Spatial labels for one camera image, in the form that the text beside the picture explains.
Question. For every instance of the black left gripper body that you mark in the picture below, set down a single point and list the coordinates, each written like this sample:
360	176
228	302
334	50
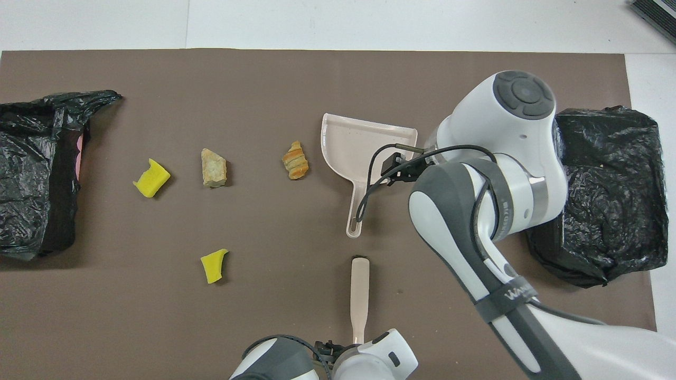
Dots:
327	352

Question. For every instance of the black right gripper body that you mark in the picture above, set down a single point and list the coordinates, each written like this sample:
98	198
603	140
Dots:
409	173

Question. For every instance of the beige plastic dustpan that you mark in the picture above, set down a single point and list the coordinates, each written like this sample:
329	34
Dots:
348	142

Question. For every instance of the beige hand brush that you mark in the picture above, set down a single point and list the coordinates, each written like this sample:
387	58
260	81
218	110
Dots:
359	285

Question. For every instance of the striped orange croissant piece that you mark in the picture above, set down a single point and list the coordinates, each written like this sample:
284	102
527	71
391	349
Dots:
296	161

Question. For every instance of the small yellow sponge piece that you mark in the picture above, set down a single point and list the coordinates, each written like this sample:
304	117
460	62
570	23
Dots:
213	266

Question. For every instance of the pale angular bread chunk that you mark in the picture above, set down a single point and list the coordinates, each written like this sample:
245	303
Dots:
214	169

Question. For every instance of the large yellow sponge piece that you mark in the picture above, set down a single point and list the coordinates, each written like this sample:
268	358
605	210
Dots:
151	179

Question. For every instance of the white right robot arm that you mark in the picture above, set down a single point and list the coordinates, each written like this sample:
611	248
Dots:
517	137

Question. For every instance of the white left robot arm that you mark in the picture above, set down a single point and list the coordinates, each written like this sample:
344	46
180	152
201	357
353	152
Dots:
380	359

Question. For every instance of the black trash bag over bin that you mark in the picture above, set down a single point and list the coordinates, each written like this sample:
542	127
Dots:
31	211
623	211

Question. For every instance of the pink plastic bin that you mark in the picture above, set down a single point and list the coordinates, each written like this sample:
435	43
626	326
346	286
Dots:
80	158

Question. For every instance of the brown table mat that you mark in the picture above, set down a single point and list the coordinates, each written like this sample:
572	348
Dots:
211	79

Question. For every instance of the dark ribbed panel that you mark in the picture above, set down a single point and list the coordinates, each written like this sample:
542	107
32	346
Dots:
657	16

